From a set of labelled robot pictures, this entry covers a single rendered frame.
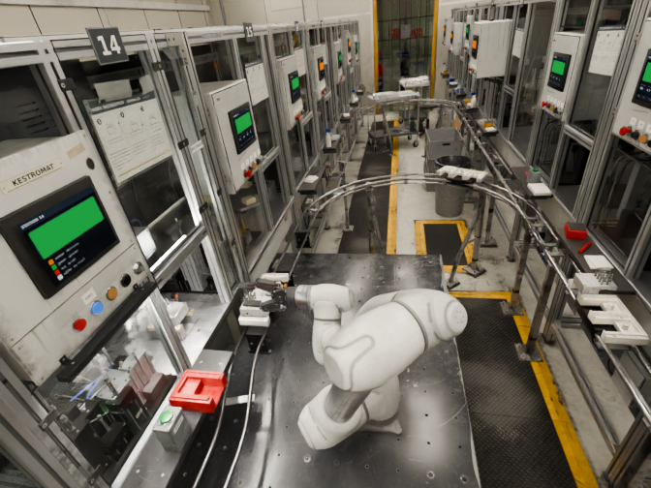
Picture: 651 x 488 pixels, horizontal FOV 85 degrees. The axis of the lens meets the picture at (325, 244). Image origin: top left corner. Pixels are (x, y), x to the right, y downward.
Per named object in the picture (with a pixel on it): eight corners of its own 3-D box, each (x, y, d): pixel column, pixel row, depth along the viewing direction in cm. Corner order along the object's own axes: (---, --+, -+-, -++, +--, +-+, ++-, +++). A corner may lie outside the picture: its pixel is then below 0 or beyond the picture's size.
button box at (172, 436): (180, 452, 111) (168, 431, 105) (158, 449, 112) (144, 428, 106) (193, 428, 117) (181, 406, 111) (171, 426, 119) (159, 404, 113)
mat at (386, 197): (395, 269, 333) (395, 267, 332) (333, 267, 345) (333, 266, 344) (398, 119, 820) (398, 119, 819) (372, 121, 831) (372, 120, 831)
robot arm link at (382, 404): (408, 406, 135) (410, 367, 124) (370, 434, 128) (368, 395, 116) (381, 378, 147) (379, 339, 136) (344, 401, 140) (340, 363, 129)
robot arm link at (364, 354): (363, 427, 131) (312, 463, 122) (339, 387, 139) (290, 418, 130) (444, 343, 71) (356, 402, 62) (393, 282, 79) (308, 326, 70)
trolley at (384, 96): (374, 153, 630) (372, 95, 580) (366, 144, 678) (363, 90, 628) (421, 146, 635) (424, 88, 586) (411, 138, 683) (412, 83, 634)
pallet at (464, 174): (436, 181, 300) (436, 169, 295) (444, 175, 309) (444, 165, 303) (479, 190, 278) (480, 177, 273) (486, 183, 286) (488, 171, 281)
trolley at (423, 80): (432, 130, 716) (435, 77, 666) (403, 133, 721) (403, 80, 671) (423, 120, 788) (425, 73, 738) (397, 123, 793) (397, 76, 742)
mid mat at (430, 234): (481, 273, 315) (481, 272, 314) (417, 272, 326) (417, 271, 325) (464, 220, 398) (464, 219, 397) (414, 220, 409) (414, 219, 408)
